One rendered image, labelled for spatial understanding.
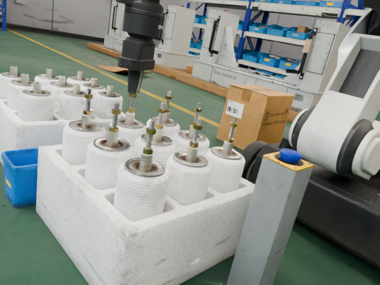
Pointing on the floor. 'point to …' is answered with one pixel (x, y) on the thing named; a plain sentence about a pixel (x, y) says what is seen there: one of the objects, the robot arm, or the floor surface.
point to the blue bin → (21, 176)
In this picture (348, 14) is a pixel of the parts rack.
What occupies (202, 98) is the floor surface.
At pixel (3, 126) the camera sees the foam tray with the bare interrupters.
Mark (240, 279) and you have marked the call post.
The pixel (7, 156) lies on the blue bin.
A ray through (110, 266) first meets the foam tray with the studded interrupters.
